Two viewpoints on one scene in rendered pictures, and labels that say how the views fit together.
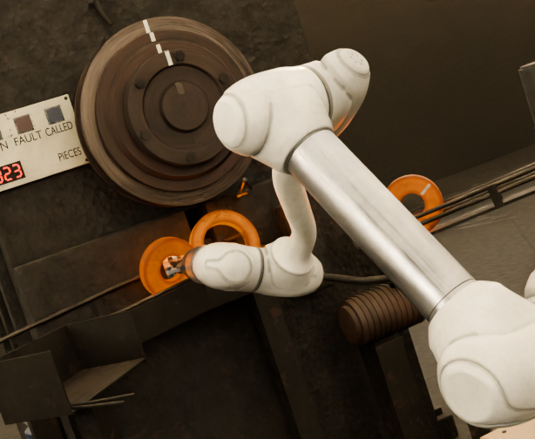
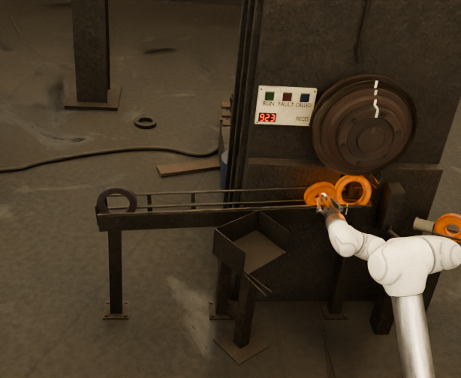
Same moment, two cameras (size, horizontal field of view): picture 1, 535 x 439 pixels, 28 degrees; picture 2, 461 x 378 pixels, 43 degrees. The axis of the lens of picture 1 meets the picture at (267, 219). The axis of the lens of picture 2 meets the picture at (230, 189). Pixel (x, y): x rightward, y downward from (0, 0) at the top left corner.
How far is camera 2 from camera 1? 1.24 m
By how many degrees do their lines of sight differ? 30
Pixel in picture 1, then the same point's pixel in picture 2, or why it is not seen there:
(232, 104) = (382, 265)
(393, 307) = not seen: hidden behind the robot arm
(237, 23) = (427, 82)
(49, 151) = (292, 114)
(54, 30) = (327, 53)
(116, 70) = (347, 103)
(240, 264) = (350, 250)
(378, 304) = not seen: hidden behind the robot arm
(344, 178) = (412, 328)
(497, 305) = not seen: outside the picture
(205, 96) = (384, 139)
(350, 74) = (450, 264)
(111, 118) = (330, 125)
